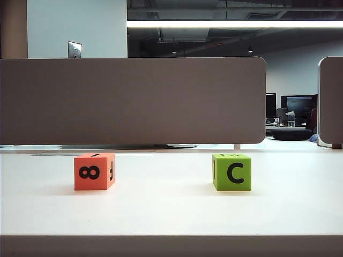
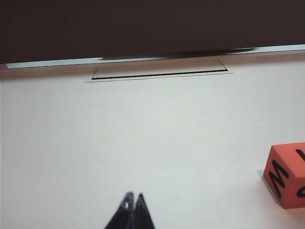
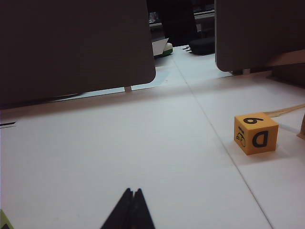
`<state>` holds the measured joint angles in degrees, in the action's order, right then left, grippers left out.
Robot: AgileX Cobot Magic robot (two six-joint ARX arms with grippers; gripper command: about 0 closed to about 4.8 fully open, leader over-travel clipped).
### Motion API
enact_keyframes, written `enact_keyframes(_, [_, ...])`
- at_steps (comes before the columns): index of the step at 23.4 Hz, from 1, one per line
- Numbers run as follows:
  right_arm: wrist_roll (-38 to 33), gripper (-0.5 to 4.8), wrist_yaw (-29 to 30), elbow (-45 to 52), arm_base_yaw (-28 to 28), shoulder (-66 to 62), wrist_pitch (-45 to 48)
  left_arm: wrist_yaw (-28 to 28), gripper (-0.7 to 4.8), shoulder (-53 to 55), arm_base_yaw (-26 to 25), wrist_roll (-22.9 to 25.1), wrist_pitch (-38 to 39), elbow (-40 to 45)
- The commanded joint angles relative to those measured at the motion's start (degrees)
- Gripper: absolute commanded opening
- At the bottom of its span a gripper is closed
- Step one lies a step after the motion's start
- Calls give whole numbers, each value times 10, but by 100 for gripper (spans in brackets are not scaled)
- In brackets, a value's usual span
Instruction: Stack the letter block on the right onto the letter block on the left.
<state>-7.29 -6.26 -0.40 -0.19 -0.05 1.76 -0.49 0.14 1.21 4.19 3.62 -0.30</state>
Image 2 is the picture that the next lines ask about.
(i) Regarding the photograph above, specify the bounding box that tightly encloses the orange foam letter block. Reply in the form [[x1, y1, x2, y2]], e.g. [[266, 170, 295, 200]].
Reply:
[[263, 142, 305, 210]]

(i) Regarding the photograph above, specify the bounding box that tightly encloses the wide brown desk partition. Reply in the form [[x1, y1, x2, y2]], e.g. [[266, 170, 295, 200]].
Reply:
[[0, 0, 305, 65]]

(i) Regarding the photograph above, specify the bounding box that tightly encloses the white desk cable hatch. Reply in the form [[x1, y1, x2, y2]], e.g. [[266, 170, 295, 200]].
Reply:
[[85, 59, 236, 83]]

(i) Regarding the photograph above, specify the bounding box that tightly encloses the silver partition base rail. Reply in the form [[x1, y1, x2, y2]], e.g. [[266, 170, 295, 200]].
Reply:
[[5, 43, 305, 70]]

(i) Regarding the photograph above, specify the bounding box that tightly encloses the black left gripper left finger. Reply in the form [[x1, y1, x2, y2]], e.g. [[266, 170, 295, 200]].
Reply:
[[104, 191, 135, 229]]

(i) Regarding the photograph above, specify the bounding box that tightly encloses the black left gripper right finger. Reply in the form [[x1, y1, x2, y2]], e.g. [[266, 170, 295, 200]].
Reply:
[[133, 192, 156, 229]]

